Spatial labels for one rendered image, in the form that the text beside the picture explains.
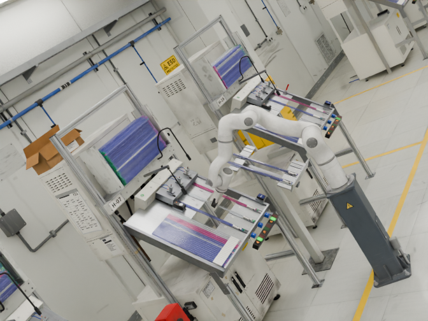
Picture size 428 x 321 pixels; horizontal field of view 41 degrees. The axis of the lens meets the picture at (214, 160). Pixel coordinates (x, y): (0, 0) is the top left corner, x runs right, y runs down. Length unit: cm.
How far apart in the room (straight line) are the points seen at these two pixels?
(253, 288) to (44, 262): 183
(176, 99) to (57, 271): 175
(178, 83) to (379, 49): 377
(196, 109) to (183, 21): 224
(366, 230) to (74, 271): 259
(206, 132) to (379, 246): 182
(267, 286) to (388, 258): 93
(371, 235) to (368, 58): 455
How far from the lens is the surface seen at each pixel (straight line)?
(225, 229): 364
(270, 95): 497
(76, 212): 382
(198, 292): 367
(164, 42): 672
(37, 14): 577
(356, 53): 794
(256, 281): 411
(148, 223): 363
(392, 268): 381
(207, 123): 473
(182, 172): 393
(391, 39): 777
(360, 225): 364
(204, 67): 463
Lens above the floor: 207
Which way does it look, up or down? 14 degrees down
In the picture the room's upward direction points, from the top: 33 degrees counter-clockwise
